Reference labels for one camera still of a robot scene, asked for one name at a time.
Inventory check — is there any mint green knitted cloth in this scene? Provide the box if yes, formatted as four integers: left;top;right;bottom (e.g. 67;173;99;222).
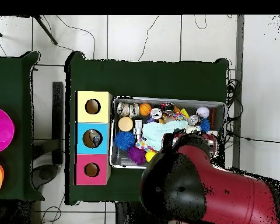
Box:
142;120;189;152

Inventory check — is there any colourful dotted packet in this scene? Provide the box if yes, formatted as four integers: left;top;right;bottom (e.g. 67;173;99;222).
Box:
171;112;188;121

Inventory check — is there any crushed clear bottle blue label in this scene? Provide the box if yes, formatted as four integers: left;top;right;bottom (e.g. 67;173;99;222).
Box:
89;129;102;147

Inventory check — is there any wooden box with three holes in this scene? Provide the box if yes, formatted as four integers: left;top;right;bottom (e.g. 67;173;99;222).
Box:
73;90;113;186

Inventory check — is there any round orange sponge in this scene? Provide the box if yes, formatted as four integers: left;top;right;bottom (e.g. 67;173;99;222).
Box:
118;116;134;132

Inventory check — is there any small orange basketball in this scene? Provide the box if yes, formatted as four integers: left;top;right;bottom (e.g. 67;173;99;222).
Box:
139;103;152;117

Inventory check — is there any blue spiky rubber ball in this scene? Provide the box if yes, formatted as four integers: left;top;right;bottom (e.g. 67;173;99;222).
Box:
199;118;211;133
114;131;137;152

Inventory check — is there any purple knobbly rubber toy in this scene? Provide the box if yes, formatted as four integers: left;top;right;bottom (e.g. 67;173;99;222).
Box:
127;146;147;166

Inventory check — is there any dark green table cloth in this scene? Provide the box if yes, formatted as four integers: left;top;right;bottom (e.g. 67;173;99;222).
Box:
64;51;230;206
0;51;45;202

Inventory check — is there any crushed silver can black label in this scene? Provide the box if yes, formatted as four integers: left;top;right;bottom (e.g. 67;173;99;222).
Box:
187;113;200;126

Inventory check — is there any white baseball red stitching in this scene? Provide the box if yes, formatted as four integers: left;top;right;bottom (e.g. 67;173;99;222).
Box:
197;106;211;118

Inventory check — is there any black floor stand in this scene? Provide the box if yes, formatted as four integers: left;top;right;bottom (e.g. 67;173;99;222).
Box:
32;81;64;190

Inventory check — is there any black tripod leg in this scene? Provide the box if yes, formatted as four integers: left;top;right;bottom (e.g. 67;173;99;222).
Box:
33;15;58;46

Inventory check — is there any pink plastic bowl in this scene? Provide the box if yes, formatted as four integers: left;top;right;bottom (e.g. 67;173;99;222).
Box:
0;106;16;153

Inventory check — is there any shallow wire mesh bin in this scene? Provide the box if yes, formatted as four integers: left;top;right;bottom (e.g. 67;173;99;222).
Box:
109;96;226;170

